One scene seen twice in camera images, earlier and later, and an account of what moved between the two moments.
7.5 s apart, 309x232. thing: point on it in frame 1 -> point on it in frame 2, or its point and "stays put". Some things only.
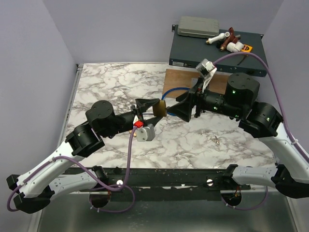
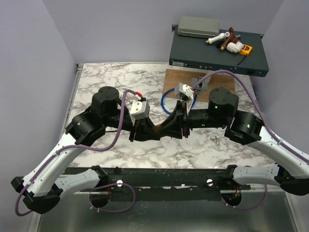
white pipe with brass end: [221, 36] stays put
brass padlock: [160, 108] -> [157, 128]
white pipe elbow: [234, 47] stays put
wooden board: [175, 78] stays put
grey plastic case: [196, 27] stays put
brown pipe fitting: [231, 38] stays put
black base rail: [206, 183] stays put
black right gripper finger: [182, 109] -> [172, 127]
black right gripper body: [201, 100] -> [186, 123]
